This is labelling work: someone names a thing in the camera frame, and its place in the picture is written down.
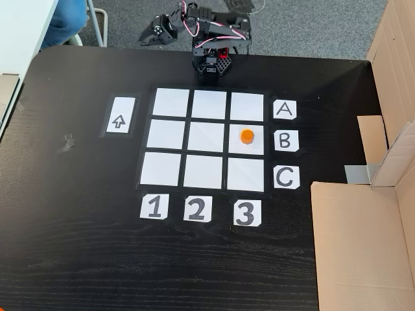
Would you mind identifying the white nine-square paper grid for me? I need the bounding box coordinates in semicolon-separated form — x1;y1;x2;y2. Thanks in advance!
136;85;272;195

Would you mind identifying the person's leg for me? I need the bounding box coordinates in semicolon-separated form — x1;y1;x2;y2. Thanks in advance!
40;0;90;51

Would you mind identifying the white arrow paper sheet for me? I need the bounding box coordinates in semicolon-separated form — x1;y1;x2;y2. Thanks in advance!
105;96;136;134

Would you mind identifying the white side table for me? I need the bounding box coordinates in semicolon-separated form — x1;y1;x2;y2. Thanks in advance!
0;0;60;141

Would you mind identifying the clear tape scrap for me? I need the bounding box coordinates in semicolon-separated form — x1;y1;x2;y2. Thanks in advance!
56;132;77;154

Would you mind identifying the paper sheet letter A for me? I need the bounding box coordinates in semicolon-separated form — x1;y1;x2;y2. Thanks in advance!
273;99;298;121

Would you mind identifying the paper sheet letter B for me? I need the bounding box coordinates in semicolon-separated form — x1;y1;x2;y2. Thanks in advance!
274;130;300;152

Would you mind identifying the paper sheet number 1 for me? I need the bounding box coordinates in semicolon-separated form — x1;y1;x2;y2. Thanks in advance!
139;193;169;220

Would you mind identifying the paper sheet number 2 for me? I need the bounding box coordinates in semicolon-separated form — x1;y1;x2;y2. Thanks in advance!
183;195;214;223

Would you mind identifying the paper sheet letter C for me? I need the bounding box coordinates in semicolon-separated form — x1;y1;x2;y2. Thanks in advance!
274;165;301;190

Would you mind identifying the paper sheet number 3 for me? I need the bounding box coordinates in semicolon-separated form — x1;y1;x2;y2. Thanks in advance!
233;199;263;228

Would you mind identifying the brown cardboard screen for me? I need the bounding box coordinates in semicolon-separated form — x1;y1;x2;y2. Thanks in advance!
310;0;415;311

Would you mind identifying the grey metal chair frame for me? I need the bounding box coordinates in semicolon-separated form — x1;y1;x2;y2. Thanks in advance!
69;0;109;48

